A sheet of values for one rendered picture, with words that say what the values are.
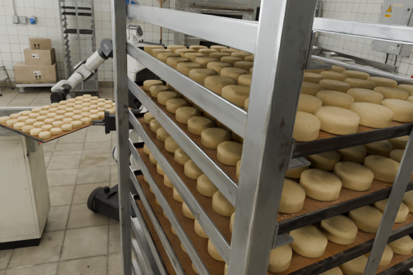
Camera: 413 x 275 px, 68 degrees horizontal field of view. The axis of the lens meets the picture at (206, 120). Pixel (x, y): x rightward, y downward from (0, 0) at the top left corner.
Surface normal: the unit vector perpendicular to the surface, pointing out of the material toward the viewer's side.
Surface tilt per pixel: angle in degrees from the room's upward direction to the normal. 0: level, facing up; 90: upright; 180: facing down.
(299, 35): 90
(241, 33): 90
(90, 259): 0
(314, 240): 0
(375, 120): 90
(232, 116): 90
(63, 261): 0
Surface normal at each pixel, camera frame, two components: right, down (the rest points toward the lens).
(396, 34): -0.89, 0.10
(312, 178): 0.07, -0.93
